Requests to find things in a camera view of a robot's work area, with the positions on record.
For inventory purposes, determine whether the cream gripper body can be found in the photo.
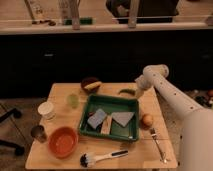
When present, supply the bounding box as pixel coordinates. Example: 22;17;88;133
135;75;149;99

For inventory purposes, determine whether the green pepper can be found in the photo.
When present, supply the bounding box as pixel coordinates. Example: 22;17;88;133
118;89;136;96

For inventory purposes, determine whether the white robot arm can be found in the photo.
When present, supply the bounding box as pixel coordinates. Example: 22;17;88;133
135;64;213;171

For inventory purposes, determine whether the dark brown bowl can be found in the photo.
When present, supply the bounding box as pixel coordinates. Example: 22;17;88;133
81;77;102;94

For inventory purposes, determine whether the red bowl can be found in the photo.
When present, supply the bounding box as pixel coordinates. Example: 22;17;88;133
48;126;78;159

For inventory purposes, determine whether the grey folded cloth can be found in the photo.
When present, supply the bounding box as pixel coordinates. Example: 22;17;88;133
111;112;134;127

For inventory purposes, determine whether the silver fork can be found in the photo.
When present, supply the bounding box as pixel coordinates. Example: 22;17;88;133
149;128;168;164

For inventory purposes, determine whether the yellow corn cob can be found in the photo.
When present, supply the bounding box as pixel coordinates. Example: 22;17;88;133
84;81;102;91

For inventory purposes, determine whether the green plastic tray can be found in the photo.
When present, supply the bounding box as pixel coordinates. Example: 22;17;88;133
78;95;139;142

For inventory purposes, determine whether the blue sponge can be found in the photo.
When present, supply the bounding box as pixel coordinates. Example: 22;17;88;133
87;109;107;129

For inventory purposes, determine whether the beige sponge block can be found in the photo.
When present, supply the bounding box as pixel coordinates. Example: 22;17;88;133
101;116;112;134

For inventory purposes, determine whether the green translucent cup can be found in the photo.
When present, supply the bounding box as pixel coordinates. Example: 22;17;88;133
67;94;79;108

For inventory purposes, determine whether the wooden table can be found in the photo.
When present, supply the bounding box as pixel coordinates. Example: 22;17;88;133
25;83;178;171

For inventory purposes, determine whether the white lidded cup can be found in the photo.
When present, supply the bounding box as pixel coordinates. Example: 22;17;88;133
37;101;55;120

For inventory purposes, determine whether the metal cup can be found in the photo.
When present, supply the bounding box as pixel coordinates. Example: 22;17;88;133
31;125;47;143

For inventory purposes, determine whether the black office chair base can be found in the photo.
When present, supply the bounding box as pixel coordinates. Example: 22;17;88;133
0;104;26;157

